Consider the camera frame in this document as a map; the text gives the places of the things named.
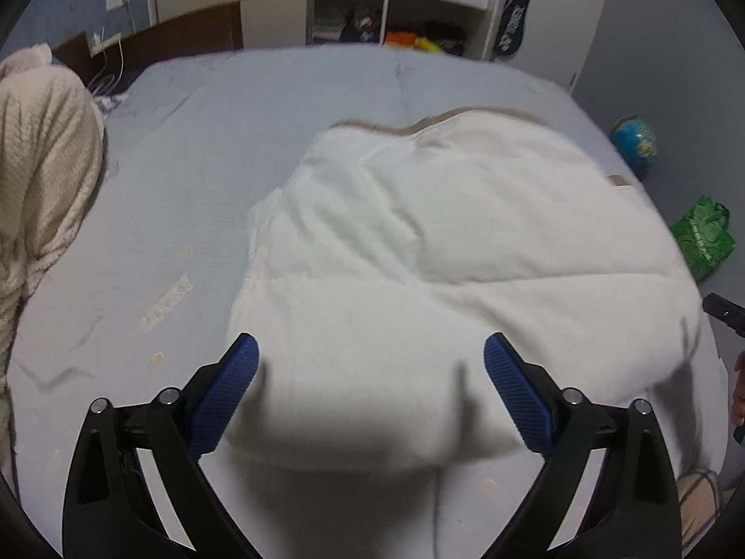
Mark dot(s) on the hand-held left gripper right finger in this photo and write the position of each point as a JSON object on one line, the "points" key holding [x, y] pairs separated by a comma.
{"points": [[521, 399]]}

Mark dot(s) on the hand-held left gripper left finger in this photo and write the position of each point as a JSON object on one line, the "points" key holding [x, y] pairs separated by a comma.
{"points": [[224, 399]]}

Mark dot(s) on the white duvet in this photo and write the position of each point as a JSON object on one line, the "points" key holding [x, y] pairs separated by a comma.
{"points": [[465, 256]]}

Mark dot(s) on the person's right hand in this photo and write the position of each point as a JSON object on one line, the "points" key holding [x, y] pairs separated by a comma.
{"points": [[740, 387]]}

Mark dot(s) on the green shopping bag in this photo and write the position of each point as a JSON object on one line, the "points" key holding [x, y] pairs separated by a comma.
{"points": [[701, 236]]}

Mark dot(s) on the blue globe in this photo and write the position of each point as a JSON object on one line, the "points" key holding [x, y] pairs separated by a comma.
{"points": [[635, 142]]}

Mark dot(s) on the person's plaid trousers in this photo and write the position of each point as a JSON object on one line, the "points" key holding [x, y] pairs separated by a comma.
{"points": [[698, 506]]}

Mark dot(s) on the bed with light blue sheet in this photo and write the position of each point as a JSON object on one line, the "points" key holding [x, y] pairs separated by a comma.
{"points": [[203, 157]]}

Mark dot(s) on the cream knitted blanket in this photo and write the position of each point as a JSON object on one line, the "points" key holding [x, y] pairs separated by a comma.
{"points": [[41, 145]]}

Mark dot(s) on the white door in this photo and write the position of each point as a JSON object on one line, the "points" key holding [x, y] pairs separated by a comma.
{"points": [[570, 11]]}

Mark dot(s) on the black racket bag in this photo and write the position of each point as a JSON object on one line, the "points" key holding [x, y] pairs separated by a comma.
{"points": [[515, 17]]}

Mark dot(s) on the yellow toy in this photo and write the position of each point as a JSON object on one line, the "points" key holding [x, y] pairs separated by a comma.
{"points": [[429, 44]]}

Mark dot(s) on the brown wooden headboard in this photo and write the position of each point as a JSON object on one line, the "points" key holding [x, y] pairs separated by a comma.
{"points": [[192, 29]]}

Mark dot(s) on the white power strip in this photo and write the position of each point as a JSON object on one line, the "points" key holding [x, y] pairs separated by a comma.
{"points": [[103, 42]]}

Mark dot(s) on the orange toy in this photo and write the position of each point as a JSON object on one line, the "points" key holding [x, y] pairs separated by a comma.
{"points": [[401, 39]]}

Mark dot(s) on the open shelf unit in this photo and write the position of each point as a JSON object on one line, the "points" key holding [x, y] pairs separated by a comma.
{"points": [[349, 6]]}

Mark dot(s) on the white wall socket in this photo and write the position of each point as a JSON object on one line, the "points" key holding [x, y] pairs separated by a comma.
{"points": [[116, 0]]}

